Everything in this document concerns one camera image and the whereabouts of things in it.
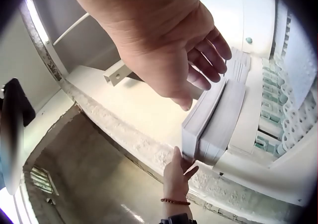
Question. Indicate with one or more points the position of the person's left hand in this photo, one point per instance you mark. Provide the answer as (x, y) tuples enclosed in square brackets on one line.
[(174, 181)]

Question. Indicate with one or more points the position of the person's right hand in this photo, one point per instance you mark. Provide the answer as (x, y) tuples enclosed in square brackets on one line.
[(154, 28)]

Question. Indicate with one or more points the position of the person's right index finger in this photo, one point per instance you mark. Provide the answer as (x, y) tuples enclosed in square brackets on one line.
[(197, 79)]

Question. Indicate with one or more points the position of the person's right thumb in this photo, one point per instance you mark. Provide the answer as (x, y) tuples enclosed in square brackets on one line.
[(177, 90)]

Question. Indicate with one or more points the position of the person's right middle finger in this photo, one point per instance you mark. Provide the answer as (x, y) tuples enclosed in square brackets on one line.
[(207, 69)]

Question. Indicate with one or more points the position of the person's left fingers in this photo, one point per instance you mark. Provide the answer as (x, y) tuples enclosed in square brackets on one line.
[(185, 165)]

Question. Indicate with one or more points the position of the person's right little finger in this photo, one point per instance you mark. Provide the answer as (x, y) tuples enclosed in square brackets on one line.
[(222, 45)]

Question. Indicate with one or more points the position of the person's right ring finger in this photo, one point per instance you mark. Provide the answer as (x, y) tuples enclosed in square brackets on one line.
[(215, 57)]

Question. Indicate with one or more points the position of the stack of white paper sheets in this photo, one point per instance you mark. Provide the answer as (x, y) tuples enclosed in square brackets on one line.
[(216, 119)]

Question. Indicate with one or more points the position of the black wrist band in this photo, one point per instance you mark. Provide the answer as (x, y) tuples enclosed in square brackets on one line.
[(177, 219)]

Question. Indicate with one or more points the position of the large white machine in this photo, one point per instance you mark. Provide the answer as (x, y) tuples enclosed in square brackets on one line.
[(251, 174)]

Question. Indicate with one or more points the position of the white perforated paper strip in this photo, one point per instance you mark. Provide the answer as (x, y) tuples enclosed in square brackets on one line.
[(300, 67)]

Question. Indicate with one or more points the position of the thin white pipe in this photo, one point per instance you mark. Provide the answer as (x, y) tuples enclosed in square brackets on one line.
[(72, 26)]

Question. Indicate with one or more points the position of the metal vent grille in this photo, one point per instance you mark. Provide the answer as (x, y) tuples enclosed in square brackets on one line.
[(44, 180)]

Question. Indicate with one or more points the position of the fluorescent tube lamp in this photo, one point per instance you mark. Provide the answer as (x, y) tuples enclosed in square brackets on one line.
[(37, 18)]

